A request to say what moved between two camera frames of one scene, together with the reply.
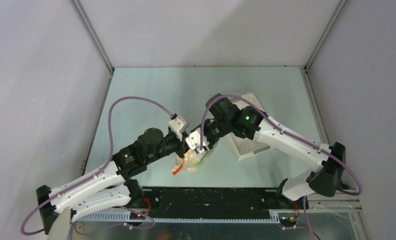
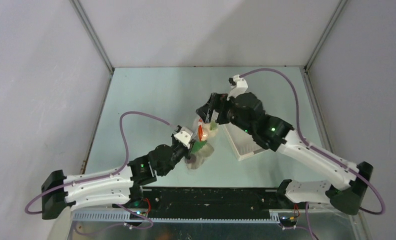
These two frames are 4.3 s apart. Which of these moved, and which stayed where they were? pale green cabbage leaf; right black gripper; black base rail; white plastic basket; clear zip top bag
Moved: clear zip top bag; pale green cabbage leaf; right black gripper
Stayed: white plastic basket; black base rail
